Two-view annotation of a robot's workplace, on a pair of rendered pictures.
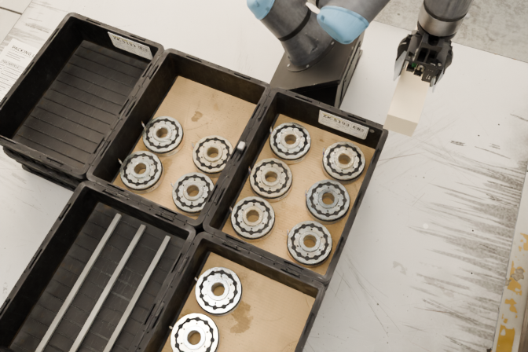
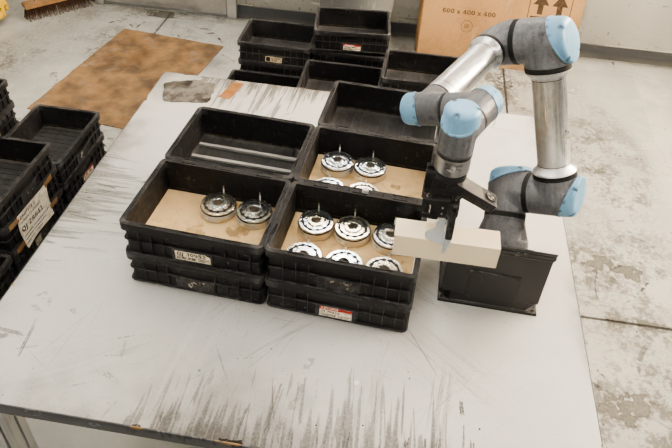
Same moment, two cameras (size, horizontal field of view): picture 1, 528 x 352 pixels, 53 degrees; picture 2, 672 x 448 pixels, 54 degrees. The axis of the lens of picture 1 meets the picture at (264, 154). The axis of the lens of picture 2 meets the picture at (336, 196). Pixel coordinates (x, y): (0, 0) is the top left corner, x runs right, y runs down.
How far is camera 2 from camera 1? 131 cm
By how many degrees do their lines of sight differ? 47
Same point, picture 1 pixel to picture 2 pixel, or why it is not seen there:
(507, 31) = not seen: outside the picture
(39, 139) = (347, 118)
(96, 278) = (254, 159)
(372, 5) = (423, 106)
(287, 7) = (502, 190)
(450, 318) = (267, 407)
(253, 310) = (243, 237)
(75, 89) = (393, 125)
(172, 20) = not seen: hidden behind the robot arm
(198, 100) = (410, 185)
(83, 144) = not seen: hidden behind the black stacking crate
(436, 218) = (367, 391)
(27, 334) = (213, 139)
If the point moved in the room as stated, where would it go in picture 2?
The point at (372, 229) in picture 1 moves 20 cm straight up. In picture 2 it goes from (342, 339) to (346, 289)
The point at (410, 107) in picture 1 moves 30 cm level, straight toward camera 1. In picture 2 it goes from (408, 230) to (283, 205)
